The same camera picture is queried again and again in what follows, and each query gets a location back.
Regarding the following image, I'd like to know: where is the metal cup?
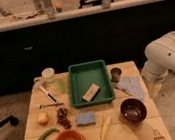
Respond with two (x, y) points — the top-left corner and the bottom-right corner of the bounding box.
(111, 67), (122, 83)

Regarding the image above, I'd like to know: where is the blue sponge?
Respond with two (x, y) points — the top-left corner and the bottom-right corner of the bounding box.
(76, 111), (95, 126)

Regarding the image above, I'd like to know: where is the white black marker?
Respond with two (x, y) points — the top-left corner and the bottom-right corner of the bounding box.
(38, 86), (58, 103)

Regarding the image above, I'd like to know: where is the dark purple bowl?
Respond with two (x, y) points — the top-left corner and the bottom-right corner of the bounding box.
(120, 98), (147, 122)

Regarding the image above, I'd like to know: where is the wooden block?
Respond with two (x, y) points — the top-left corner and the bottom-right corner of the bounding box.
(83, 83), (100, 102)

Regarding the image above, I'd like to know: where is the yellow banana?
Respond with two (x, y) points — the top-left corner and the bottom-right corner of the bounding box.
(100, 116), (111, 140)

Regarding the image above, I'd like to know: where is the white mug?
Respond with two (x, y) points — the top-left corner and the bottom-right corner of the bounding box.
(34, 67), (55, 83)

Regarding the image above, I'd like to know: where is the green cucumber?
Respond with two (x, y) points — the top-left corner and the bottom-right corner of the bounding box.
(37, 128), (59, 140)

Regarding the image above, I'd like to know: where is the dark red grape bunch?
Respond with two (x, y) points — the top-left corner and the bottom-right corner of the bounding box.
(56, 107), (72, 129)

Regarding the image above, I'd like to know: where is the yellow apple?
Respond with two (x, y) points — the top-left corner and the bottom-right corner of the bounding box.
(37, 112), (49, 126)

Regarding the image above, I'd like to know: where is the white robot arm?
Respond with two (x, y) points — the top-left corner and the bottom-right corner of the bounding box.
(141, 31), (175, 99)

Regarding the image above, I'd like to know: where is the green plastic tray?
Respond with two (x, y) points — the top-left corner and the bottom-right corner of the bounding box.
(68, 60), (115, 108)

